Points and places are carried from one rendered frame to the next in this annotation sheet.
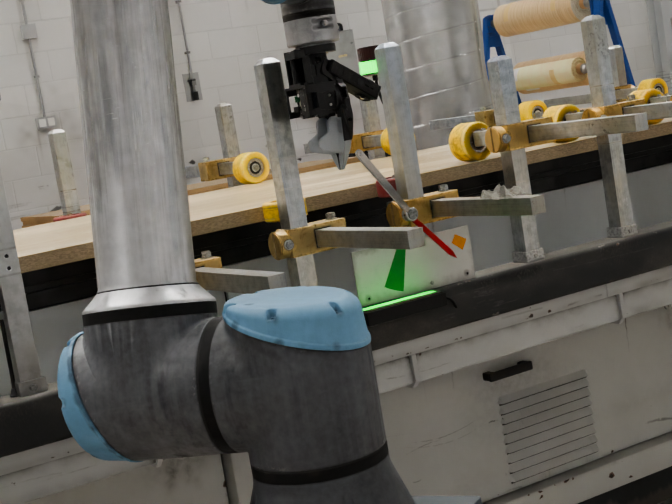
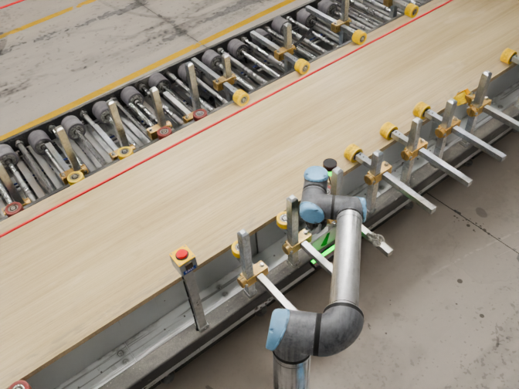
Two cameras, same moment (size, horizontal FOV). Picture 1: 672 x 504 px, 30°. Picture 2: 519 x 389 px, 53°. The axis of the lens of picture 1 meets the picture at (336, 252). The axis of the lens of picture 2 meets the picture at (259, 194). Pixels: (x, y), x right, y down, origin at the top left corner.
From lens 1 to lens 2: 1.86 m
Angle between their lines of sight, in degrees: 41
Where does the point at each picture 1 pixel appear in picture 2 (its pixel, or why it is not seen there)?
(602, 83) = (414, 144)
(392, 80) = (337, 183)
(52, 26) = not seen: outside the picture
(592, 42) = (415, 130)
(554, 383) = not seen: hidden behind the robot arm
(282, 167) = (293, 230)
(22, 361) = (201, 323)
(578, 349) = not seen: hidden behind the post
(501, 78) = (378, 161)
